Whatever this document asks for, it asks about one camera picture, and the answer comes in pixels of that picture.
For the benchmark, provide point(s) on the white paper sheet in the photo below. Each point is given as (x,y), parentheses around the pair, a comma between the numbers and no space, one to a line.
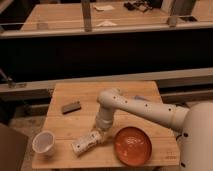
(103,8)

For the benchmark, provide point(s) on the clear plastic cup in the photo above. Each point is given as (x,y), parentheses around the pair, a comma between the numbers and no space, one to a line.
(44,143)

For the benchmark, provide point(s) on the white plastic bottle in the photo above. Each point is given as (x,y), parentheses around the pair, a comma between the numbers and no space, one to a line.
(86,142)

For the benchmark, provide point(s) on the crumpled white paper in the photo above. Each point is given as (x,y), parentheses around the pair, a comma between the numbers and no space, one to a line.
(106,23)

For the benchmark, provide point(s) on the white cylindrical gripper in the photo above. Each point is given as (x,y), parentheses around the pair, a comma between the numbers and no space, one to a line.
(104,121)

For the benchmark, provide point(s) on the wooden small table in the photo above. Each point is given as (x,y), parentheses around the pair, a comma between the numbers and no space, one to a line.
(67,127)

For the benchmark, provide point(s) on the grey metal post right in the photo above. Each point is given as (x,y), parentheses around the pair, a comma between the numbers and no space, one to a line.
(180,9)

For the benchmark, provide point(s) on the orange ceramic bowl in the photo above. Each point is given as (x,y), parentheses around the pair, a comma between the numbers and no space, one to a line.
(132,146)

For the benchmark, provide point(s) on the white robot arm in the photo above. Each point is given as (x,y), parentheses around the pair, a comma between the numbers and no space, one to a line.
(195,124)

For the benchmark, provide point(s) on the metal vertical post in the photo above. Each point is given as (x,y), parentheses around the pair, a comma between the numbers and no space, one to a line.
(86,15)

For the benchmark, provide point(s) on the black tools pile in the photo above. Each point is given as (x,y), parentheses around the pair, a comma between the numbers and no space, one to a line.
(140,5)

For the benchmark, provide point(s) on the dark grey sponge block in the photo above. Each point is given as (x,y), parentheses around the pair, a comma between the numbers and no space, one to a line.
(71,107)

